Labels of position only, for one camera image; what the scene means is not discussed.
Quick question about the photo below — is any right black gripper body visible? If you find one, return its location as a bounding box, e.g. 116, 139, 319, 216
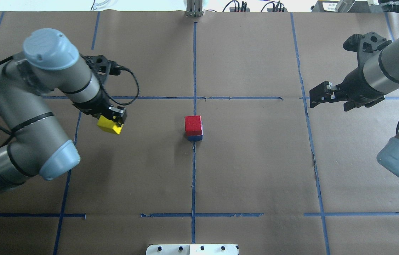
336, 32, 392, 112

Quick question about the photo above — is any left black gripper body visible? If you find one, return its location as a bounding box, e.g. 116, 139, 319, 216
73, 55, 115, 119

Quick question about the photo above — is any yellow wooden cube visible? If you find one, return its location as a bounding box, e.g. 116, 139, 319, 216
97, 115, 123, 135

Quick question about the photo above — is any red wooden cube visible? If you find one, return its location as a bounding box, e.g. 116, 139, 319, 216
184, 115, 204, 137

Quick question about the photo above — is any blue wooden cube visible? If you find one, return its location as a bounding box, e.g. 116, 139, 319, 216
186, 135, 204, 142

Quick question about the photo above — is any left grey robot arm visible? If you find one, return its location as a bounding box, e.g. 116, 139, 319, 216
0, 28, 129, 194

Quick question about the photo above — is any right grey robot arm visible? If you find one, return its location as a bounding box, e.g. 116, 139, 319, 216
309, 32, 399, 180

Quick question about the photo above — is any small metal cup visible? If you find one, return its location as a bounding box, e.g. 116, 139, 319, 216
335, 0, 356, 13

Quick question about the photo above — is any aluminium frame post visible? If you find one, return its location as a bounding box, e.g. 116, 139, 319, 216
184, 0, 205, 17

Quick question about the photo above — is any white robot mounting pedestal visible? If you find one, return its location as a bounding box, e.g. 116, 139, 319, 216
146, 243, 240, 255

